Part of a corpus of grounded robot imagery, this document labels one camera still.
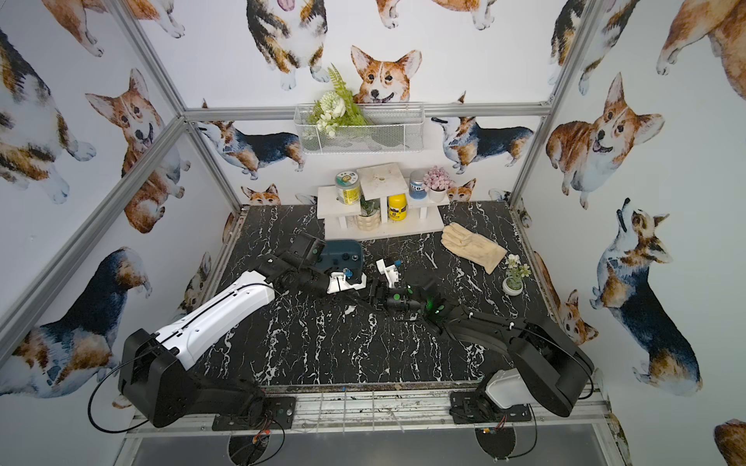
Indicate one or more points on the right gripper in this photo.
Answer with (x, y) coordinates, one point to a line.
(389, 299)

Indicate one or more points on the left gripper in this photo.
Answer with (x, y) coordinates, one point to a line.
(325, 279)

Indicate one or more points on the teal plastic storage box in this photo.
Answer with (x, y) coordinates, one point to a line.
(344, 256)

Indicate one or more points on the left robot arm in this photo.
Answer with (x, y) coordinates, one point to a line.
(157, 376)

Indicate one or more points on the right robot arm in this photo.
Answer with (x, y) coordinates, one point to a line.
(548, 369)

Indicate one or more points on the beige work glove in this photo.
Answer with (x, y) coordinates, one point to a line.
(472, 246)

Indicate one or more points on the small potted white flower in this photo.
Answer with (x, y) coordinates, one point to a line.
(516, 272)

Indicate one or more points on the woven pot green plant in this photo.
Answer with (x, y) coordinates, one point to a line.
(370, 217)

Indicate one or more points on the green label tin can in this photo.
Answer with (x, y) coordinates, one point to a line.
(347, 187)

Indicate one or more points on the white tiered display shelf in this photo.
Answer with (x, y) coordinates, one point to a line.
(378, 182)

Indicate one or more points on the yellow can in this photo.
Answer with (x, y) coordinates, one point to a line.
(397, 207)

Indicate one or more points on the pink flower pot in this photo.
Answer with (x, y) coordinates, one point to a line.
(437, 181)

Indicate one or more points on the artificial green white flowers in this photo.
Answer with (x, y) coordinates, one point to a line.
(336, 109)

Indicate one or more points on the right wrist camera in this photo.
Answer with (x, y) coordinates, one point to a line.
(389, 271)

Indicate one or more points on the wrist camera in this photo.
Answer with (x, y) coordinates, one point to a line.
(389, 271)
(347, 282)

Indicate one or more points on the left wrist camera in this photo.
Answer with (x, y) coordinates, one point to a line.
(347, 282)

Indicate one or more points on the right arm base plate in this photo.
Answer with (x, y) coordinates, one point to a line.
(475, 407)

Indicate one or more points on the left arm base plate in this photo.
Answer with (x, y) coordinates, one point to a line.
(274, 410)

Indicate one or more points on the white wire wall basket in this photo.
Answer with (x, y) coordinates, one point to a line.
(397, 128)

